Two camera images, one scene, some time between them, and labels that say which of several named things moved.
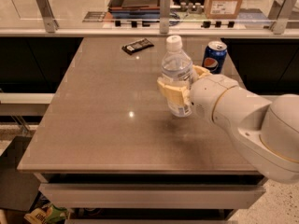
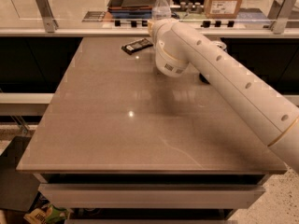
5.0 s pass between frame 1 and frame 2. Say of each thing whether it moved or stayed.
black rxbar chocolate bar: stayed
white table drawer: stayed
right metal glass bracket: stayed
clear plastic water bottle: moved
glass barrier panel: stayed
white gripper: moved
